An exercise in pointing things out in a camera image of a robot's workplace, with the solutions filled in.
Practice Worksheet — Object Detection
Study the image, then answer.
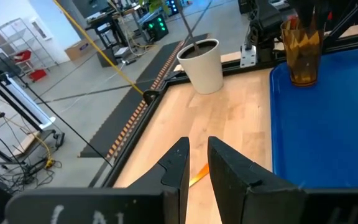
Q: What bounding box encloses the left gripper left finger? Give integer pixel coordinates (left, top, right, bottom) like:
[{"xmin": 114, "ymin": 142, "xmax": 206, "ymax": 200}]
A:
[{"xmin": 127, "ymin": 136, "xmax": 191, "ymax": 224}]

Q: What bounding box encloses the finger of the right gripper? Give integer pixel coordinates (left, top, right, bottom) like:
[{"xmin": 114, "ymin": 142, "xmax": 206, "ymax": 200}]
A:
[
  {"xmin": 314, "ymin": 0, "xmax": 332, "ymax": 30},
  {"xmin": 290, "ymin": 0, "xmax": 315, "ymax": 29}
]

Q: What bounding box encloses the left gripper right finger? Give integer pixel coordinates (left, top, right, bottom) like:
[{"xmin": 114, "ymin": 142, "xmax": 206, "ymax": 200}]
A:
[{"xmin": 208, "ymin": 136, "xmax": 307, "ymax": 224}]

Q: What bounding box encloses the orange-handled metal spoon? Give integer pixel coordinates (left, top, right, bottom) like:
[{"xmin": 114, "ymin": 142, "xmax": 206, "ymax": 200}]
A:
[{"xmin": 188, "ymin": 164, "xmax": 210, "ymax": 187}]

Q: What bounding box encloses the amber plastic cup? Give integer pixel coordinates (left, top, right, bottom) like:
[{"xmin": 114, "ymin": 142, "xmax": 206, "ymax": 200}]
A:
[{"xmin": 280, "ymin": 17, "xmax": 325, "ymax": 87}]

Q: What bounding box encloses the blue plastic tray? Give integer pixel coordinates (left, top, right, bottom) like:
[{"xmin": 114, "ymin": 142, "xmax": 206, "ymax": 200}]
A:
[{"xmin": 269, "ymin": 45, "xmax": 358, "ymax": 189}]

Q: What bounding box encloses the black orange-striped floor mat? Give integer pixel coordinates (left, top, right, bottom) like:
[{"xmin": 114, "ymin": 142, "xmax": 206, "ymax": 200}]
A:
[{"xmin": 78, "ymin": 32, "xmax": 213, "ymax": 159}]

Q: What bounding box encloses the white plant pot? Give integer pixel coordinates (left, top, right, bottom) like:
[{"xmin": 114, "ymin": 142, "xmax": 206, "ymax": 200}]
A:
[{"xmin": 177, "ymin": 39, "xmax": 224, "ymax": 95}]

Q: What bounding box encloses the computer with green lights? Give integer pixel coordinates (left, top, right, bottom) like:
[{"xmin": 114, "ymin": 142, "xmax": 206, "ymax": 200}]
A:
[{"xmin": 140, "ymin": 14, "xmax": 170, "ymax": 43}]

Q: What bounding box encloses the cardboard box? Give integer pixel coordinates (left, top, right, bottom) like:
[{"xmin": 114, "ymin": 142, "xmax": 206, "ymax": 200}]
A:
[{"xmin": 64, "ymin": 39, "xmax": 98, "ymax": 62}]

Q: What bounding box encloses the black workstation desk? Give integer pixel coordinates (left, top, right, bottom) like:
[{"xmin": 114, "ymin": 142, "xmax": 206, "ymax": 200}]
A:
[{"xmin": 85, "ymin": 11, "xmax": 130, "ymax": 68}]

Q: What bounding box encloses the black cart with white panel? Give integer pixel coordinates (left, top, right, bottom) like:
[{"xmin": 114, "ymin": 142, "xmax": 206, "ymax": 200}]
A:
[{"xmin": 0, "ymin": 55, "xmax": 66, "ymax": 162}]

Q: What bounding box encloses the black monitor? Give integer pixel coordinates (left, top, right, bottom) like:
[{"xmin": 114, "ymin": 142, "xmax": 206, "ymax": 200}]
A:
[{"xmin": 71, "ymin": 0, "xmax": 111, "ymax": 19}]

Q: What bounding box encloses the white arm base bracket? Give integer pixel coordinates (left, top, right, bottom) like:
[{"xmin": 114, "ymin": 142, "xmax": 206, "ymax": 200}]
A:
[{"xmin": 240, "ymin": 44, "xmax": 257, "ymax": 68}]

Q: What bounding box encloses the yellow floor cable with plug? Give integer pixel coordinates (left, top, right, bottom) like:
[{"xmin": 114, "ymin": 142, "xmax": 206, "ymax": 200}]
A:
[{"xmin": 17, "ymin": 123, "xmax": 57, "ymax": 170}]

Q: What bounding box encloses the black floor cable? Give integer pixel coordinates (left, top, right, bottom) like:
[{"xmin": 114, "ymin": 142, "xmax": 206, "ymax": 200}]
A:
[{"xmin": 0, "ymin": 37, "xmax": 114, "ymax": 168}]

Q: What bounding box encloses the yellow hanging cord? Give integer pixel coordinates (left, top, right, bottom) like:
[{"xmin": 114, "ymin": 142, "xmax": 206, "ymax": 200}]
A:
[{"xmin": 53, "ymin": 0, "xmax": 145, "ymax": 95}]

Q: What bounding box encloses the metal wire shelf rack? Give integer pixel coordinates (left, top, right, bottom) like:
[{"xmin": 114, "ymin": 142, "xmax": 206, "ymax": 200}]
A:
[{"xmin": 0, "ymin": 17, "xmax": 58, "ymax": 71}]

